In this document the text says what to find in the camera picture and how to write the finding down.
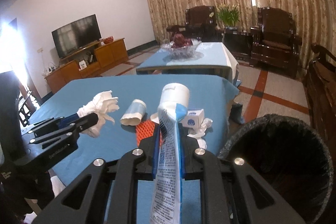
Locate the dark wooden armchair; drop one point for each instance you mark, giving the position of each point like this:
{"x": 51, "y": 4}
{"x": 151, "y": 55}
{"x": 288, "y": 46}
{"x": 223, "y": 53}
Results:
{"x": 275, "y": 37}
{"x": 199, "y": 19}

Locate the wooden television cabinet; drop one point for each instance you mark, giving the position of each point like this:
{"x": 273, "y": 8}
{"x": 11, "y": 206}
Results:
{"x": 110, "y": 52}

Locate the blue and white paper cup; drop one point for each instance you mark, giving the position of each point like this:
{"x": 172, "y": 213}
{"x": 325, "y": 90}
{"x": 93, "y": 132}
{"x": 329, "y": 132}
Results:
{"x": 132, "y": 113}

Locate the wall socket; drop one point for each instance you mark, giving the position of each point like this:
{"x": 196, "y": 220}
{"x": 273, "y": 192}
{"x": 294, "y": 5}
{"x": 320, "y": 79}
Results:
{"x": 39, "y": 50}

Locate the person's left forearm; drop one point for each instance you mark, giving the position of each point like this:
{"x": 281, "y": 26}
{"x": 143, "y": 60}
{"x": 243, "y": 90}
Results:
{"x": 39, "y": 188}

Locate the potted green plant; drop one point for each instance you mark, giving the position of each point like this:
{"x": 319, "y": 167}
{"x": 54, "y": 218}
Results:
{"x": 229, "y": 15}

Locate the white card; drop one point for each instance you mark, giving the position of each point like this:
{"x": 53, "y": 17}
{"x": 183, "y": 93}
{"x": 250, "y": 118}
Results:
{"x": 83, "y": 64}

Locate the dark wooden side table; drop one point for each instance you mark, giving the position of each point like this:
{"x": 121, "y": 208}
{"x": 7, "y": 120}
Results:
{"x": 237, "y": 44}

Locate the dark wooden dining chair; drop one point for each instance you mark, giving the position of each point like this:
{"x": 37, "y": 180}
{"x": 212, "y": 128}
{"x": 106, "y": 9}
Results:
{"x": 25, "y": 107}

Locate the red ornament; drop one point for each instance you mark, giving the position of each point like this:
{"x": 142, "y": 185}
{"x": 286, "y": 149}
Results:
{"x": 108, "y": 39}

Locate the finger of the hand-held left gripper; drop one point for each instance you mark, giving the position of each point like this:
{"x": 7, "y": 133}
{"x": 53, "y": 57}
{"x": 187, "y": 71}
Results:
{"x": 68, "y": 120}
{"x": 88, "y": 121}

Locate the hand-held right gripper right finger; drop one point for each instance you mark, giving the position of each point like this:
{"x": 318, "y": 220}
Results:
{"x": 194, "y": 158}

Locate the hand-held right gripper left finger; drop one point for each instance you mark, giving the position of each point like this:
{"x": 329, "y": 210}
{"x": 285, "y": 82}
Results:
{"x": 156, "y": 153}

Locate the white tissue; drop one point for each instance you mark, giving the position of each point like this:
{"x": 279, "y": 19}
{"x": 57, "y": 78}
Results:
{"x": 102, "y": 102}

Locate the crumpled clear plastic wrap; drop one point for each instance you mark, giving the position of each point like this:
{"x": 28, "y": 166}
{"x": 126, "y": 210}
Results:
{"x": 203, "y": 127}

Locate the orange foam fruit net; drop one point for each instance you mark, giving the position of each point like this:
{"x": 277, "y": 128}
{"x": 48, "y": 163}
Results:
{"x": 144, "y": 132}

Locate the red apple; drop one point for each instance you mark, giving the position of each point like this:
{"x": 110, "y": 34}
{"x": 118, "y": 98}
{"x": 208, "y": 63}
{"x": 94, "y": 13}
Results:
{"x": 187, "y": 43}
{"x": 178, "y": 37}

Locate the glass fruit bowl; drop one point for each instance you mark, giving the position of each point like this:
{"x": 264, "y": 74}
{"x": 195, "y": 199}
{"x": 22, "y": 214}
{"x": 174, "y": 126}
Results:
{"x": 181, "y": 52}

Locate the small white box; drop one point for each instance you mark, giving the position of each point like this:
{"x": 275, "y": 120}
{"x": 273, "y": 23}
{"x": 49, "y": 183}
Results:
{"x": 193, "y": 119}

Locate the flat screen television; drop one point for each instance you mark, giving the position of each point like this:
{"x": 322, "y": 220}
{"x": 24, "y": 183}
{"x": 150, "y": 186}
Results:
{"x": 76, "y": 35}

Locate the coffee table with blue cloth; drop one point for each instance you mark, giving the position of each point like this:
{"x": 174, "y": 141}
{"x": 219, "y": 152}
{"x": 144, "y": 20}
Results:
{"x": 212, "y": 54}

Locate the white knit cloth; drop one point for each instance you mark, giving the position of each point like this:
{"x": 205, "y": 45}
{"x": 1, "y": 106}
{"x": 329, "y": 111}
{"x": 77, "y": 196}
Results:
{"x": 57, "y": 184}

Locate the white squeeze tube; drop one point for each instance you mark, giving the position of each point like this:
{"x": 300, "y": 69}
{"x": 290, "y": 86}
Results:
{"x": 168, "y": 161}

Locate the dark wooden sofa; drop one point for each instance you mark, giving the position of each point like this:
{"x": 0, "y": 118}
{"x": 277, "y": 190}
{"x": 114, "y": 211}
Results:
{"x": 323, "y": 87}

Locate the black-lined trash bin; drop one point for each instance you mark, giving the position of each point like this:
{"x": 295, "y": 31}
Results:
{"x": 275, "y": 161}

